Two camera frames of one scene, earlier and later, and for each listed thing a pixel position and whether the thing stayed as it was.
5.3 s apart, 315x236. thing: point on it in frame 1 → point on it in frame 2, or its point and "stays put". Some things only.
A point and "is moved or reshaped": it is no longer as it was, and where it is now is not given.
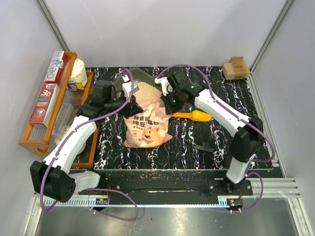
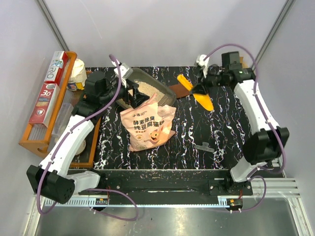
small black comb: x=204 y=147 stays put
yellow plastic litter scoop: x=196 y=115 is moved or reshaped
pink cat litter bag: x=148 y=128 stays put
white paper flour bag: x=78 y=78 stays put
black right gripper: x=171 y=109 → x=200 y=88
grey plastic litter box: x=138 y=81 stays put
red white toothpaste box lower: x=45 y=104 stays put
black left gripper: x=132 y=108 → x=138 y=98
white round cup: x=80 y=146 stays put
